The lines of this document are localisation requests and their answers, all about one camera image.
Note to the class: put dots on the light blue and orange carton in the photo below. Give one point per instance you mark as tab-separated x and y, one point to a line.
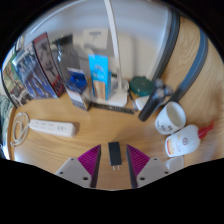
99	75

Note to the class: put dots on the black charger block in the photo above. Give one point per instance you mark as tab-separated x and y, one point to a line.
114	154

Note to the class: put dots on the small translucent plastic container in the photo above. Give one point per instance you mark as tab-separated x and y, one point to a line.
175	163

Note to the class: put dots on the clear bottle with dark cap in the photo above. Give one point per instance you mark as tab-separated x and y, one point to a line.
65	56

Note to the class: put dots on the green round tin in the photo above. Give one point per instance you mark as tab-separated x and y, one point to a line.
141	86

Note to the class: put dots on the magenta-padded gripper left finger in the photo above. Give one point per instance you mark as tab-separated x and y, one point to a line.
71	170

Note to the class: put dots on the black electric shaver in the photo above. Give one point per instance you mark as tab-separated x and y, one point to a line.
151	105

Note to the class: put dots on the white bottle with red cap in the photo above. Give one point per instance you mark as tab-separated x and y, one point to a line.
181	141

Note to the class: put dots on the white power strip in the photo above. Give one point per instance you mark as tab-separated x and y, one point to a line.
51	127

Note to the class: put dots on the blue robot model kit box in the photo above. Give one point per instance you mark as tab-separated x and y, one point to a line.
33	70

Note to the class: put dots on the black ruler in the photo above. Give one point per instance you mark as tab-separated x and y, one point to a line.
113	108

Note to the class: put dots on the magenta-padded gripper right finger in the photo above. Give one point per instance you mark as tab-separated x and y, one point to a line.
151	170

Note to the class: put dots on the dark grey metal desk frame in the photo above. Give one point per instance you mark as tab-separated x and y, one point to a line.
196	66

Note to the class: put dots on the white cardboard box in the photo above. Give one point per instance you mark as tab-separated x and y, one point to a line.
95	40

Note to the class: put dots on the bed with teal bedding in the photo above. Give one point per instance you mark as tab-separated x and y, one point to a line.
4	111

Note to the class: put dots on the green toy figure box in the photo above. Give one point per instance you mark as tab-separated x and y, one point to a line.
11	83

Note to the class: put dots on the small dark blue box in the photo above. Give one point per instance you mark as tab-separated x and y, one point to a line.
78	88

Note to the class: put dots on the white mug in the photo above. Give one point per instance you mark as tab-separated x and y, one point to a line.
170	120

